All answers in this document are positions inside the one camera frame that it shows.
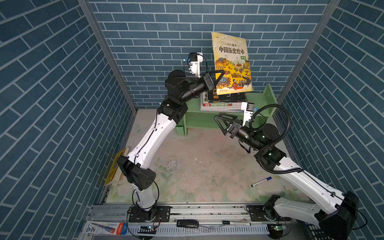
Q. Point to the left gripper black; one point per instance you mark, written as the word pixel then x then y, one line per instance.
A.
pixel 208 84

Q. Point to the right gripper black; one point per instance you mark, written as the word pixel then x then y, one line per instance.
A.
pixel 235 128

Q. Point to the white La Dame book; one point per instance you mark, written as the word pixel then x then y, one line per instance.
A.
pixel 220 109

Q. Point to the yellow cartoon history book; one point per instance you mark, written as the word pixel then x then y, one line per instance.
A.
pixel 231 54

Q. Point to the black book yellow title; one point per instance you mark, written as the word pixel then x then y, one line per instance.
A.
pixel 213 97

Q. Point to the green nature encyclopedia book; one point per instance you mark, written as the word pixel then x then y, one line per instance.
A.
pixel 205 103

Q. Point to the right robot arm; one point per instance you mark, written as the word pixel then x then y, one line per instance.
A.
pixel 331 210

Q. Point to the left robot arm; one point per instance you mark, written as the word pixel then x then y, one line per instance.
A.
pixel 181 89

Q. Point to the green wooden shelf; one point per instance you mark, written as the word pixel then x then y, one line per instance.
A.
pixel 197 119

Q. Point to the blue white marker pen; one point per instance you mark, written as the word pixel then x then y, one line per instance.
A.
pixel 261 182

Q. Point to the black remote device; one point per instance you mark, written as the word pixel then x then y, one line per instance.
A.
pixel 187 224

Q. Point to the red blue pen package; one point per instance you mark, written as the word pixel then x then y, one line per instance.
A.
pixel 105 228

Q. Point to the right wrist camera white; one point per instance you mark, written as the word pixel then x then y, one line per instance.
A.
pixel 248 109

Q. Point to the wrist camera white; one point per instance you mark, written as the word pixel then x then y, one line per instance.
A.
pixel 192 64
pixel 248 109

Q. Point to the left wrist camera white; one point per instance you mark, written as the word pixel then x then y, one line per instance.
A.
pixel 192 64

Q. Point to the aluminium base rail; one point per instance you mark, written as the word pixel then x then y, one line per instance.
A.
pixel 209 216

